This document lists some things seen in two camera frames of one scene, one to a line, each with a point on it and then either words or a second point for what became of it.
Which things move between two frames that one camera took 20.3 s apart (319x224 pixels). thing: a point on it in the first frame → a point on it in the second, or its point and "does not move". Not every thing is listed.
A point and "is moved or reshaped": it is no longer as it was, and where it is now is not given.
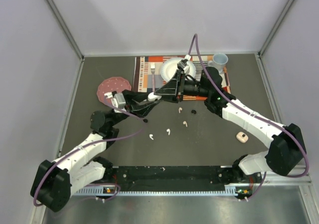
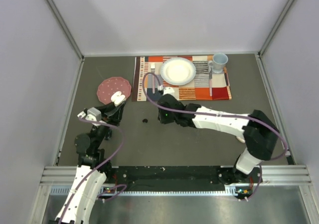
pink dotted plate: [113, 84] does not move
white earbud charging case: [152, 97] is moved or reshaped
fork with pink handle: [152, 67] does not move
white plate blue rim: [169, 66] does not move
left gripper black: [140, 111] → [111, 113]
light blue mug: [219, 60] does not move
